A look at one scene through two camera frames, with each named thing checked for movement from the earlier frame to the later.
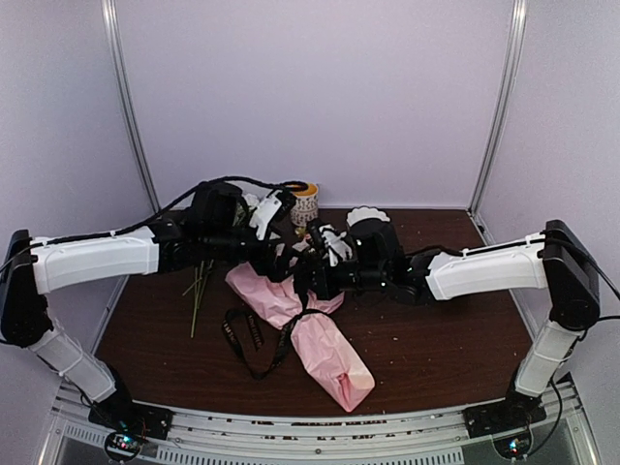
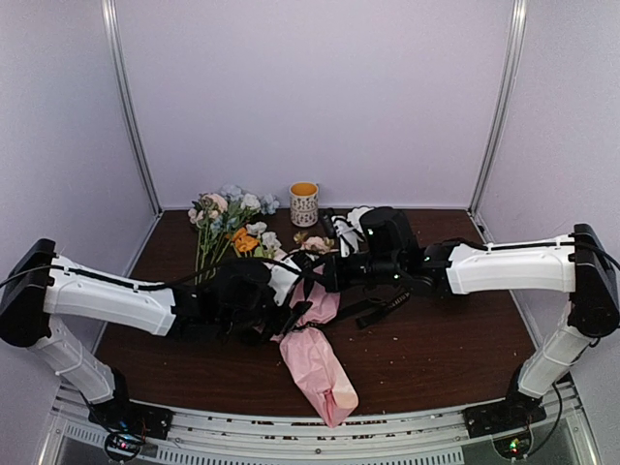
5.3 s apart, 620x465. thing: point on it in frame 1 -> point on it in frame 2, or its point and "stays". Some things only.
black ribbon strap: [257, 337] -> [363, 311]
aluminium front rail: [210, 436] stays
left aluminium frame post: [109, 9] stays
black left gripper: [281, 263] -> [276, 325]
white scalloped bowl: [365, 212] stays
